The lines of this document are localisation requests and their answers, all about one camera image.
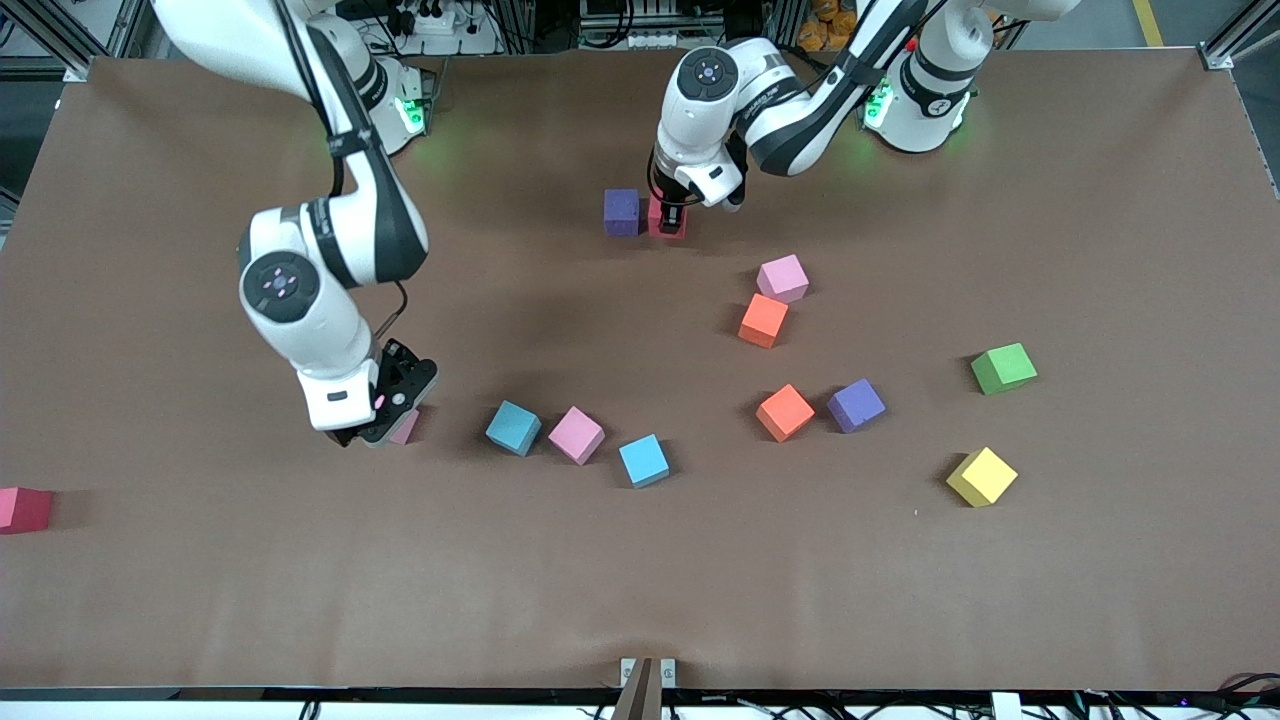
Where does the crimson foam cube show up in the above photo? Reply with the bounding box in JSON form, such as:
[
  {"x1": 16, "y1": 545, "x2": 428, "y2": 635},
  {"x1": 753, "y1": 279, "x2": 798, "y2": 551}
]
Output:
[
  {"x1": 0, "y1": 487, "x2": 54, "y2": 535},
  {"x1": 646, "y1": 193, "x2": 691, "y2": 242}
]

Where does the dark purple foam cube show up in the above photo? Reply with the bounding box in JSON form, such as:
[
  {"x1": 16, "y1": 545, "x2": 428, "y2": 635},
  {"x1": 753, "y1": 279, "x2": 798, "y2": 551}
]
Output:
[{"x1": 603, "y1": 188, "x2": 642, "y2": 239}]

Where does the pale pink foam cube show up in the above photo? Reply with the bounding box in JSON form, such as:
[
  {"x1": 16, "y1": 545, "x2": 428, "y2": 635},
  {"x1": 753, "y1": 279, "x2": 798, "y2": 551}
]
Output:
[{"x1": 755, "y1": 253, "x2": 811, "y2": 305}]

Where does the light blue foam cube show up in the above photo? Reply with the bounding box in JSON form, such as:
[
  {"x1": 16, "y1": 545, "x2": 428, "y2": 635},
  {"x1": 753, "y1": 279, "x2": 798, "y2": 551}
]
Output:
[
  {"x1": 485, "y1": 400, "x2": 543, "y2": 458},
  {"x1": 618, "y1": 433, "x2": 672, "y2": 489}
]

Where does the orange foam cube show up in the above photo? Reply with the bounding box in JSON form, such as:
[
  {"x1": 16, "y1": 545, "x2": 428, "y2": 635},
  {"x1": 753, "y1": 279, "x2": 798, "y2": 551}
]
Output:
[
  {"x1": 737, "y1": 292, "x2": 791, "y2": 350},
  {"x1": 754, "y1": 383, "x2": 816, "y2": 443}
]

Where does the brown table cover sheet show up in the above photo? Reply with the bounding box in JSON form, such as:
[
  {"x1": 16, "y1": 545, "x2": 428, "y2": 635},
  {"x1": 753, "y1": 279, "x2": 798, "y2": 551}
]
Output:
[{"x1": 0, "y1": 48, "x2": 1280, "y2": 693}]

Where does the orange fruit net bag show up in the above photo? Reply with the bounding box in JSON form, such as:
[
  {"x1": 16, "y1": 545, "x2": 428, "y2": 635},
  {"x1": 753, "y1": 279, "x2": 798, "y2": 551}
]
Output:
[{"x1": 800, "y1": 0, "x2": 853, "y2": 53}]

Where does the violet blue foam cube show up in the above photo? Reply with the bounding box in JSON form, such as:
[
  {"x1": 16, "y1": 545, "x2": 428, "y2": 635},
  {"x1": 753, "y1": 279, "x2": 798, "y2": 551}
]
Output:
[{"x1": 827, "y1": 378, "x2": 888, "y2": 435}]

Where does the green foam cube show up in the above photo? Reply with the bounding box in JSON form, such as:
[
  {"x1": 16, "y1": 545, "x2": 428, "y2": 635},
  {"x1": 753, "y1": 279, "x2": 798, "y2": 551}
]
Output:
[{"x1": 970, "y1": 342, "x2": 1039, "y2": 396}]

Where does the yellow foam cube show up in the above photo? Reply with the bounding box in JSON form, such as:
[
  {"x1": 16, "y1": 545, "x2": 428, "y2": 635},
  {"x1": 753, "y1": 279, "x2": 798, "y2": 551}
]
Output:
[{"x1": 945, "y1": 446, "x2": 1020, "y2": 509}]

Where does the small metal bracket plate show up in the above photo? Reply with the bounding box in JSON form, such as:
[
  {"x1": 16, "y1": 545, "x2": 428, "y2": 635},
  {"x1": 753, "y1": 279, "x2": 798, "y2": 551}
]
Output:
[{"x1": 620, "y1": 657, "x2": 677, "y2": 691}]

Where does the aluminium frame profile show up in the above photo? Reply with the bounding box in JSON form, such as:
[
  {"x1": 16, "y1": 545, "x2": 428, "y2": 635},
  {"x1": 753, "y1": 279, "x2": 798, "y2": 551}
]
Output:
[
  {"x1": 0, "y1": 0, "x2": 151, "y2": 81},
  {"x1": 1200, "y1": 0, "x2": 1280, "y2": 73}
]

